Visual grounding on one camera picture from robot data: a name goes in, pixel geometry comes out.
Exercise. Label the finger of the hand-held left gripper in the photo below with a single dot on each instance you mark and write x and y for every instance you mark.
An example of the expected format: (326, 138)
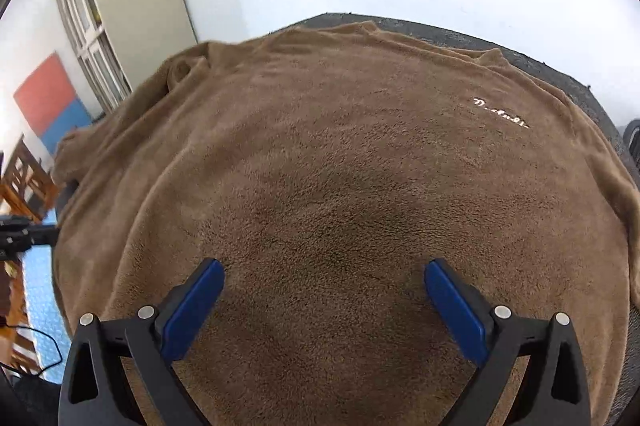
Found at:
(35, 236)

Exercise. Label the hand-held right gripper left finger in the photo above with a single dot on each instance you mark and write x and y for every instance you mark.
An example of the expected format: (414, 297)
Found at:
(192, 306)

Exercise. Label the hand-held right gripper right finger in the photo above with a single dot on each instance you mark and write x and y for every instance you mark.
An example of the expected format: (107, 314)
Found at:
(457, 306)

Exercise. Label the brown fleece sweater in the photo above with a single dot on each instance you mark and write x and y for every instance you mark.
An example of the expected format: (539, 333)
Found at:
(320, 166)

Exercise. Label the light blue foam floor tile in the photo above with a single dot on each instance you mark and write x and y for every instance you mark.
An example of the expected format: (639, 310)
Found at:
(42, 291)

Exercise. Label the blue foam mat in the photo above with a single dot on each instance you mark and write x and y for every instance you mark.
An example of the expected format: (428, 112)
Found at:
(70, 121)

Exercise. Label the red foam mat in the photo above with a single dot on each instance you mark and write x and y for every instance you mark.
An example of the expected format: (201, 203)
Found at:
(45, 93)

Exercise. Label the grey mesh chair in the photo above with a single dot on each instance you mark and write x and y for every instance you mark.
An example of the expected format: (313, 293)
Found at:
(632, 136)

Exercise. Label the black dotted tablecloth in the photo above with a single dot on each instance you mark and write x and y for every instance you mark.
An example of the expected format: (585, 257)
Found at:
(550, 71)

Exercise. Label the beige cabinet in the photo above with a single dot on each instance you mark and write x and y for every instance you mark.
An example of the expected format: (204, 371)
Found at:
(140, 6)

